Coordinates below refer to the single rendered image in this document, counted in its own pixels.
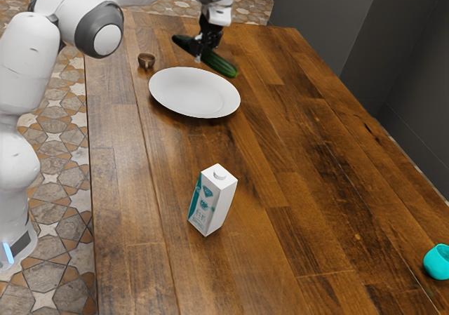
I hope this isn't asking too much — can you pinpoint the green cucumber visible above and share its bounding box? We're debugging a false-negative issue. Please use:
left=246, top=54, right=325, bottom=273
left=171, top=34, right=239, bottom=79

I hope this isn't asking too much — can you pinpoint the teal mug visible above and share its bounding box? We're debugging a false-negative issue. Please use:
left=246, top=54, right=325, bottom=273
left=422, top=243, right=449, bottom=281

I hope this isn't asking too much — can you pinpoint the small brown bowl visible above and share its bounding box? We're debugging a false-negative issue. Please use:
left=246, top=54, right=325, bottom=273
left=138, top=52, right=157, bottom=68

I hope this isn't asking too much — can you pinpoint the white and teal carton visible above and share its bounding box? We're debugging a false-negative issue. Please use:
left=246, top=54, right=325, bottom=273
left=187, top=163, right=239, bottom=238

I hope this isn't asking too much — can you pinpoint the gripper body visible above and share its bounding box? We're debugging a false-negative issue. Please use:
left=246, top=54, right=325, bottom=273
left=196, top=12, right=225, bottom=41

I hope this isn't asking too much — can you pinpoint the white plate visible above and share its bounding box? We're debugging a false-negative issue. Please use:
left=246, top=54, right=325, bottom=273
left=148, top=67, right=242, bottom=119

